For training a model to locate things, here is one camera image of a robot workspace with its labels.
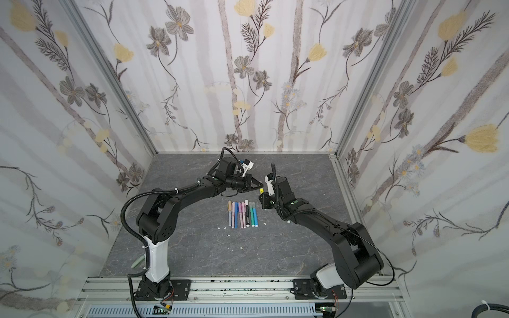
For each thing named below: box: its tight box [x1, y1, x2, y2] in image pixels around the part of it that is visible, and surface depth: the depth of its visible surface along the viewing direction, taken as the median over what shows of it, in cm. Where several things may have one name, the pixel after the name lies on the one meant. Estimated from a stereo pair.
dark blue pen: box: [233, 202, 240, 229], surface depth 96 cm
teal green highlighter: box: [248, 201, 256, 228], surface depth 95 cm
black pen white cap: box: [244, 199, 250, 228], surface depth 96 cm
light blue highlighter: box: [251, 201, 259, 228], surface depth 95 cm
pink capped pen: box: [241, 201, 246, 229], surface depth 97 cm
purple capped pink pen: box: [238, 202, 244, 229], surface depth 97 cm
